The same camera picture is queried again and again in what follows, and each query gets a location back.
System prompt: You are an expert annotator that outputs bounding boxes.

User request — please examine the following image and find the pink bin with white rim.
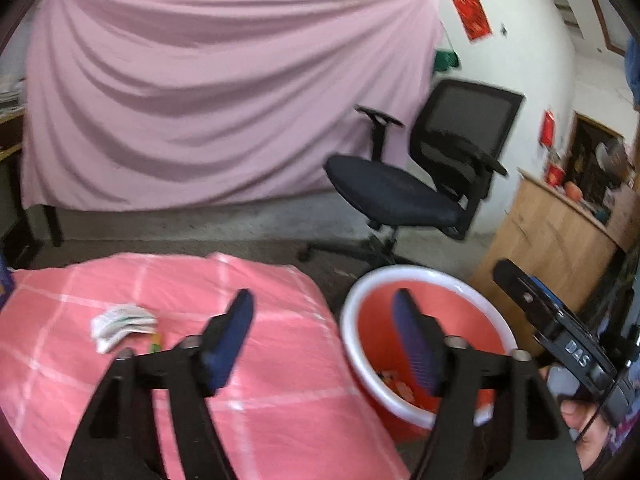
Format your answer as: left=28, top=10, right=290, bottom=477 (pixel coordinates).
left=340, top=265, right=519, bottom=431

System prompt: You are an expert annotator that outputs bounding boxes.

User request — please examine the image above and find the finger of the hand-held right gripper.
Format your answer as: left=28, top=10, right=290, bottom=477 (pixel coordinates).
left=492, top=258, right=577, bottom=342

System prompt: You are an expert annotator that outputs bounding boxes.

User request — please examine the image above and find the blue cardboard box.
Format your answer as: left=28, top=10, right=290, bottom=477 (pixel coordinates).
left=0, top=255, right=14, bottom=302

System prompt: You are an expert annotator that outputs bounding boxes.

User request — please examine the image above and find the black office chair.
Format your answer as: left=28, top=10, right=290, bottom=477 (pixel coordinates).
left=299, top=79, right=526, bottom=267

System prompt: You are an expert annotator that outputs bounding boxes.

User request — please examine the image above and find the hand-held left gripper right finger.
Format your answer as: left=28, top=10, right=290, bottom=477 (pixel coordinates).
left=391, top=288, right=586, bottom=480

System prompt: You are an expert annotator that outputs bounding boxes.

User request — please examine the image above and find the wooden shelf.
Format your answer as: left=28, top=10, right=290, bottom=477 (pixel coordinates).
left=0, top=109, right=27, bottom=162

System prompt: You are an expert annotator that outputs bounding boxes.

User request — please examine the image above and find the green wall ornament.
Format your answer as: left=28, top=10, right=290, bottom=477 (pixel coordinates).
left=432, top=47, right=461, bottom=74

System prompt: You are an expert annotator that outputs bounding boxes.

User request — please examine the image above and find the person's right hand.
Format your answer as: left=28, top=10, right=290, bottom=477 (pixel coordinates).
left=539, top=366, right=613, bottom=472

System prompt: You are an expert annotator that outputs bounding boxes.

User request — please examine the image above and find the stack of papers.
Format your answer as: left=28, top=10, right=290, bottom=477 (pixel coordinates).
left=0, top=74, right=24, bottom=107

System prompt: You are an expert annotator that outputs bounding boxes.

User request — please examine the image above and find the pink checked tablecloth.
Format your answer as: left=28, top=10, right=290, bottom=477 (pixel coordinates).
left=0, top=252, right=412, bottom=480

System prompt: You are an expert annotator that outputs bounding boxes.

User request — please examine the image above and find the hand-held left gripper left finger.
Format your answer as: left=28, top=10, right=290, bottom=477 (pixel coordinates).
left=60, top=288, right=256, bottom=480

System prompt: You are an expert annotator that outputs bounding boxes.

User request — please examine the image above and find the large red wall paper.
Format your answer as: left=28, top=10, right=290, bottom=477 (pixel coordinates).
left=451, top=0, right=491, bottom=44

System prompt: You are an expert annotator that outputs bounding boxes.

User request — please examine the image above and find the wooden cabinet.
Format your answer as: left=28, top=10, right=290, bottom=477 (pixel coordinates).
left=470, top=167, right=627, bottom=342

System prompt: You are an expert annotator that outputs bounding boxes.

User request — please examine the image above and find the black table leg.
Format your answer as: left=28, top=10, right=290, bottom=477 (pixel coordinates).
left=42, top=204, right=64, bottom=247

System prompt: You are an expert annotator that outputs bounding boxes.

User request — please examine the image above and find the pink curtain cloth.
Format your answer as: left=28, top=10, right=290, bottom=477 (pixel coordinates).
left=20, top=0, right=447, bottom=212

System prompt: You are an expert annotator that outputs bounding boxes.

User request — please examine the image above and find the white crumpled paper packet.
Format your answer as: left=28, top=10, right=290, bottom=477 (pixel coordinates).
left=90, top=303, right=159, bottom=354

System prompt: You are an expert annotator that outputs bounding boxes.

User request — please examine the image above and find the person's right forearm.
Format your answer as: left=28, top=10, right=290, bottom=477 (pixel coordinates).
left=597, top=407, right=640, bottom=466

